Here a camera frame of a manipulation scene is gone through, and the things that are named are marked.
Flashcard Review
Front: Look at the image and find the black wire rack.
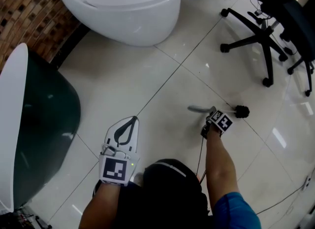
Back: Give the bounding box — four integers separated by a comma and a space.
0, 207, 51, 229

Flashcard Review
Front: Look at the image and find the grey cleaning tool toilet brush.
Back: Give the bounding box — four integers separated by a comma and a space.
188, 104, 251, 119

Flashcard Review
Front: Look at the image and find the white toilet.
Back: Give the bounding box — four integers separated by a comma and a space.
58, 0, 182, 47

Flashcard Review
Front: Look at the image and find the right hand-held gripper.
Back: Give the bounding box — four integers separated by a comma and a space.
200, 106, 234, 139

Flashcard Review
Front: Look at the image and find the black office chair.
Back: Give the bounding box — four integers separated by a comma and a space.
220, 0, 300, 88

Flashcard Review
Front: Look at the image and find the thin grey floor cable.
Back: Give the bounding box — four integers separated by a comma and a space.
255, 185, 306, 216

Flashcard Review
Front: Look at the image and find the person's right forearm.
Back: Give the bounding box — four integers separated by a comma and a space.
205, 128, 241, 200

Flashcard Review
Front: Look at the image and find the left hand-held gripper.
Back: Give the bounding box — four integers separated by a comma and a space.
98, 115, 141, 187

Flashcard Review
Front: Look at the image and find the person's left forearm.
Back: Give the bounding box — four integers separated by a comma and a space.
79, 181, 122, 229

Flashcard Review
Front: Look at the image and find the thin black floor cable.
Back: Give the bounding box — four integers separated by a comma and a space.
250, 0, 265, 17

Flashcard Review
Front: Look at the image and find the dark teal office chair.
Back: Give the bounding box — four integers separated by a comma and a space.
279, 0, 315, 98

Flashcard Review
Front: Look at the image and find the person's blue shirt sleeve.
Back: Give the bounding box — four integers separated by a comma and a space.
212, 192, 262, 229

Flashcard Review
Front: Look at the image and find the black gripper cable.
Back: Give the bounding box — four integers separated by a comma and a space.
195, 134, 208, 183

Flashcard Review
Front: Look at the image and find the person's white shoe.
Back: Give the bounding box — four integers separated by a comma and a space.
133, 172, 145, 187

